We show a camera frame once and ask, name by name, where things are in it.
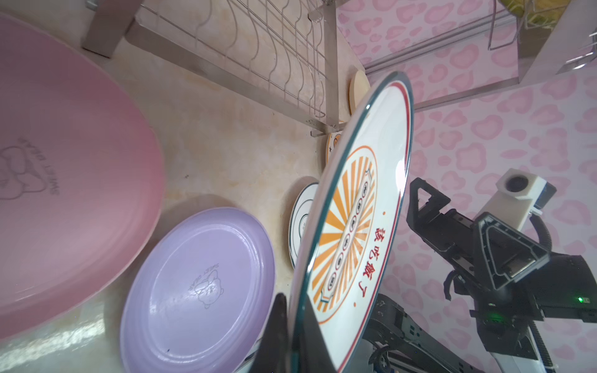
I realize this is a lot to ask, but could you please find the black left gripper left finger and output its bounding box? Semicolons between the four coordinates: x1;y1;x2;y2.
250;293;289;373

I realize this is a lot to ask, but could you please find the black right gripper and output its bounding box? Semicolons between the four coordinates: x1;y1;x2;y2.
407;177;551;292

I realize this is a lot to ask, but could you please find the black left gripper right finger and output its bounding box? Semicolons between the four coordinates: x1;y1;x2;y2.
298;305;337;373

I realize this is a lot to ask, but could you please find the white plate orange sunburst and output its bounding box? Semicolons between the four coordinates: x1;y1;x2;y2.
287;71;414;372

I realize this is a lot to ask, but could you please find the green rimmed woven bamboo plate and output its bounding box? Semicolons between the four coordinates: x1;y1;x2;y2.
497;0;570;23

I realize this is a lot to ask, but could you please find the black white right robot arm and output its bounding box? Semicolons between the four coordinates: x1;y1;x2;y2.
407;169;596;372

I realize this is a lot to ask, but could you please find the stainless steel dish rack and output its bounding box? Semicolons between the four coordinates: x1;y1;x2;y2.
82;1;596;132

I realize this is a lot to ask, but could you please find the purple bear plate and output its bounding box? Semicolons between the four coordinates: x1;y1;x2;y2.
120;208;276;372

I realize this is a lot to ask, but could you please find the white plate dark rim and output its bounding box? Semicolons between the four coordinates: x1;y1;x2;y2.
289;182;319;268

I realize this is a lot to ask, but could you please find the orange rimmed star plate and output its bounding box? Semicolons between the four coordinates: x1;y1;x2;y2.
325;131;341;164

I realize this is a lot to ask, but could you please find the cream round plate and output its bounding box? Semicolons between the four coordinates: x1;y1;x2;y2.
348;70;371;114

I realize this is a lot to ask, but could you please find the pink bear plate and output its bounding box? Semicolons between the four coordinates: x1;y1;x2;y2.
1;15;166;340

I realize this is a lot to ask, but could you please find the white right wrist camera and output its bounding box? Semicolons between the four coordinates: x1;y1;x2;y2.
475;168;558;231

